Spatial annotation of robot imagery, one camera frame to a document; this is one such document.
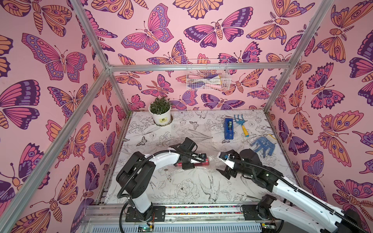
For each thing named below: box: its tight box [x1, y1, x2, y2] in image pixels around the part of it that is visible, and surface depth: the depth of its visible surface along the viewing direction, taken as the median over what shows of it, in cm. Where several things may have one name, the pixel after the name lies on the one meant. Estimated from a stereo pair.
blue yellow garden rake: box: [234, 114, 250, 138], surface depth 115 cm
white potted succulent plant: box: [148, 97, 172, 126], surface depth 103 cm
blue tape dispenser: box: [224, 117, 234, 140], surface depth 105 cm
